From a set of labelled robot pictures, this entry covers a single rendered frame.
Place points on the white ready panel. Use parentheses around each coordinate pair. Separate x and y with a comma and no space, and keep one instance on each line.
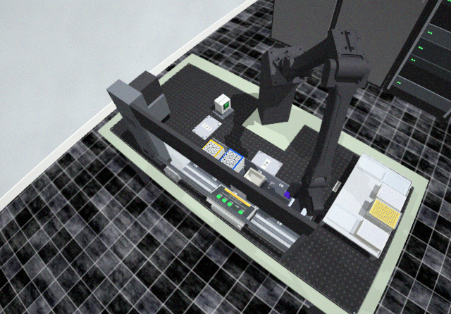
(222,107)

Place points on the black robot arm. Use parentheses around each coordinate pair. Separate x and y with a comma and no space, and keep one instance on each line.
(343,57)

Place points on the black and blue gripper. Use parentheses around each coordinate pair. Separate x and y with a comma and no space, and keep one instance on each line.
(292,189)

